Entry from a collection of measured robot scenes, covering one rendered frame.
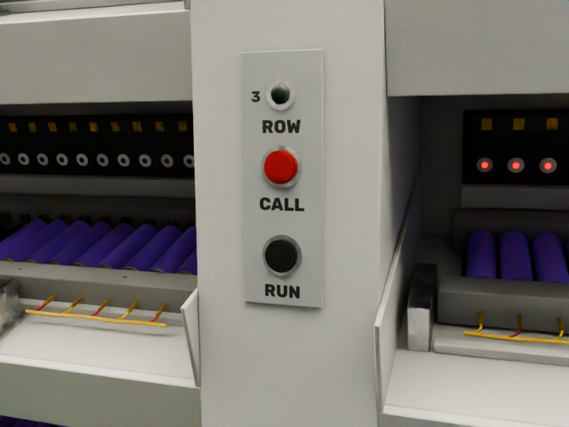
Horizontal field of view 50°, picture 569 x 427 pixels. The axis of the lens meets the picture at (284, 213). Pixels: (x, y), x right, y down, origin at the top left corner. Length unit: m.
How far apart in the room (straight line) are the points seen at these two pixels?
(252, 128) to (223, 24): 0.05
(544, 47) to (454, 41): 0.04
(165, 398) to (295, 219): 0.13
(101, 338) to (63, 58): 0.17
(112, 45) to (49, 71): 0.04
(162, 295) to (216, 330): 0.08
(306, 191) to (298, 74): 0.05
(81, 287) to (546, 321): 0.28
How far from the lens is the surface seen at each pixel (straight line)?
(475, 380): 0.33
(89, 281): 0.41
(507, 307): 0.36
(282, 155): 0.29
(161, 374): 0.36
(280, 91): 0.29
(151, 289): 0.39
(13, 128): 0.59
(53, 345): 0.41
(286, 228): 0.29
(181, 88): 0.33
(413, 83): 0.29
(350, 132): 0.28
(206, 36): 0.31
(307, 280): 0.30
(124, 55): 0.34
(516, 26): 0.29
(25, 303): 0.45
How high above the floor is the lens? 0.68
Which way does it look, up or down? 8 degrees down
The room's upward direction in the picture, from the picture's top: straight up
